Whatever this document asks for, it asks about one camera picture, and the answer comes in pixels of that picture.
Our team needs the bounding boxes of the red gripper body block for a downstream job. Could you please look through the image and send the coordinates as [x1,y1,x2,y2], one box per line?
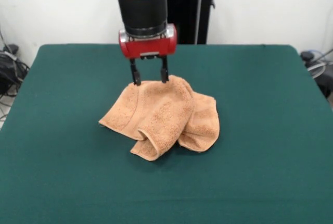
[118,24,178,60]

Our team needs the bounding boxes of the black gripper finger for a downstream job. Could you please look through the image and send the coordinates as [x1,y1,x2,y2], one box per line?
[129,58,143,87]
[160,56,171,84]

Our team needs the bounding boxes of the tan terry towel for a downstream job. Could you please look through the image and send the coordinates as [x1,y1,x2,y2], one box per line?
[98,74,221,161]

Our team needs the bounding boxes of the dark green table cloth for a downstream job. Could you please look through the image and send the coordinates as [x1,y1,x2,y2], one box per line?
[0,43,333,224]

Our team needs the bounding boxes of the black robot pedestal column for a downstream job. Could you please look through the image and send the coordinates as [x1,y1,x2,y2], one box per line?
[165,0,217,45]

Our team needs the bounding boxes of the black cable bundle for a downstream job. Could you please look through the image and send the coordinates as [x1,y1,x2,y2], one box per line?
[0,43,31,105]

